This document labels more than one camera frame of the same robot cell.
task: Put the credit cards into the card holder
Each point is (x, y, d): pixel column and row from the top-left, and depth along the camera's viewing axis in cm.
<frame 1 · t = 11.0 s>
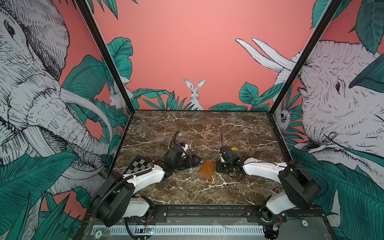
left hand: (198, 160, 83), fingers open
right hand: (214, 167, 88), fingers closed
brown leather card holder: (207, 169, 90), point 2 cm above the table

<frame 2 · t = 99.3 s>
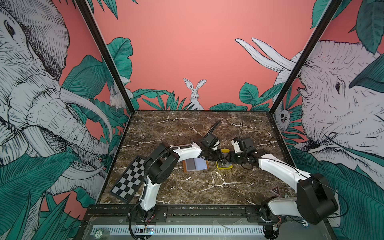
left hand: (224, 157, 89), fingers closed
right hand: (226, 156, 87), fingers open
brown leather card holder: (201, 164, 92), point 2 cm above the table

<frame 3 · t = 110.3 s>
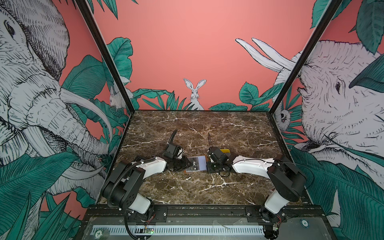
left hand: (192, 163, 88), fingers open
right hand: (205, 167, 88), fingers closed
the named things where they were.

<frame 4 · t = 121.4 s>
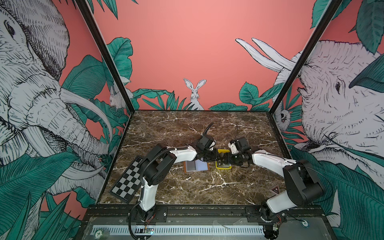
left hand: (223, 157, 88), fingers closed
right hand: (224, 159, 90), fingers open
checkerboard calibration tag: (128, 183, 81), point 4 cm above the table
the other named things where they were.

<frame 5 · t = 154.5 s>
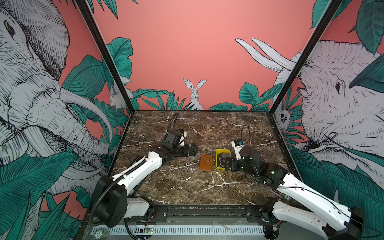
left hand: (192, 147, 81), fingers open
right hand: (227, 156, 74), fingers open
brown leather card holder: (206, 162, 92), point 2 cm above the table
